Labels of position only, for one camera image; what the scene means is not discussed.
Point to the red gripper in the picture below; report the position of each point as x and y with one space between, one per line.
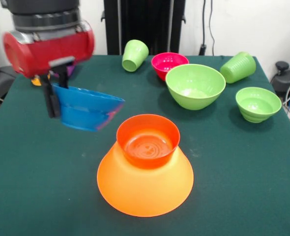
46 55

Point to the yellow ribbed cup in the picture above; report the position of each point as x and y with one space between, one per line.
36 81

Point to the blue ribbed bowl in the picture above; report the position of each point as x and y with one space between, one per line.
86 108

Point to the red bowl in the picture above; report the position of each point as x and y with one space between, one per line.
147 159

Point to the large orange bowl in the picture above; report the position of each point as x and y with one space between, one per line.
145 191

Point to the purple cup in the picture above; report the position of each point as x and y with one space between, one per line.
70 70

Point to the black chair base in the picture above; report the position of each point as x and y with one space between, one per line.
286 78
0 76

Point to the green ribbed cup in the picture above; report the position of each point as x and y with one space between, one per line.
135 54

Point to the pink bowl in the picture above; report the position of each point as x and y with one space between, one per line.
164 64

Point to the large green bowl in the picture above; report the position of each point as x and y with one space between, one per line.
196 83

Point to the green smooth cup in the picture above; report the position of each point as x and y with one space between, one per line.
238 66

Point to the dark green tablecloth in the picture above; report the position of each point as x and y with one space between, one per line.
233 172

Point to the small green ribbed bowl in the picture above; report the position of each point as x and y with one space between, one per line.
258 103

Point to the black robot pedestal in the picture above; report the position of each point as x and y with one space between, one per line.
140 24

